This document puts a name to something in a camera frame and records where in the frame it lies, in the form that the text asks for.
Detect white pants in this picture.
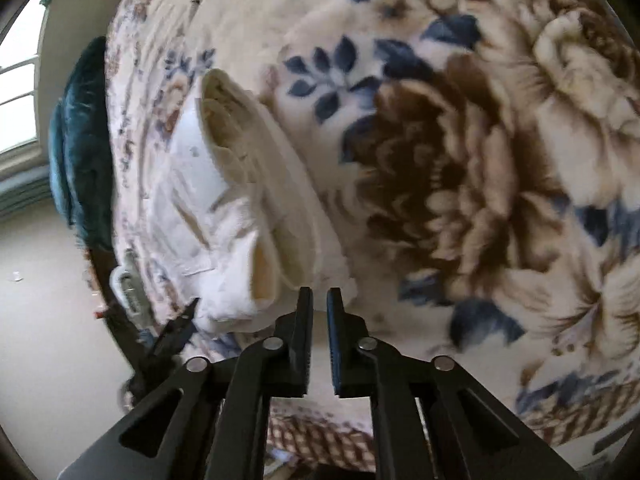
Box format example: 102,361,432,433
146,70,358,336

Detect teal folded quilt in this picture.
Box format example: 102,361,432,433
49,36,114,250

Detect window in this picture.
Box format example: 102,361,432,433
0,0,49,153

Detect floral bed blanket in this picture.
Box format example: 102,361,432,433
106,0,639,479

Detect light green folded garment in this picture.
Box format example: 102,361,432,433
110,248,154,330

